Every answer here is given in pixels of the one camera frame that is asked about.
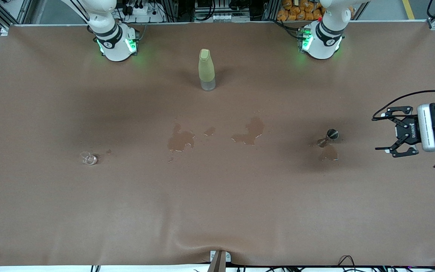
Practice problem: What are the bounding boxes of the steel jigger cup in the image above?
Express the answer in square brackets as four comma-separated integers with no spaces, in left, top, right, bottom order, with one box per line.
[317,129,339,148]

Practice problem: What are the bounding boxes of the clear glass measuring cup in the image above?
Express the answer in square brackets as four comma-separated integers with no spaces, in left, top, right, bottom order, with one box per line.
[80,151,98,166]

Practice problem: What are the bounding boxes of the orange snack packets pile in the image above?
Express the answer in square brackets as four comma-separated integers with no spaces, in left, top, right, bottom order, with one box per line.
[277,0,325,22]

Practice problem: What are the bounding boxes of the brown table mat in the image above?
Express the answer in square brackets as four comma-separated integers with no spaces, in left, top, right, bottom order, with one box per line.
[0,22,435,267]

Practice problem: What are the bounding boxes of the yellow-green bottle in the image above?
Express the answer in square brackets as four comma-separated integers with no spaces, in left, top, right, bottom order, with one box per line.
[198,49,216,91]

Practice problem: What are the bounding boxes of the white power strip with plugs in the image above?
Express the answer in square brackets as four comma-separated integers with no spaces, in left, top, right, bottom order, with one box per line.
[125,3,154,16]

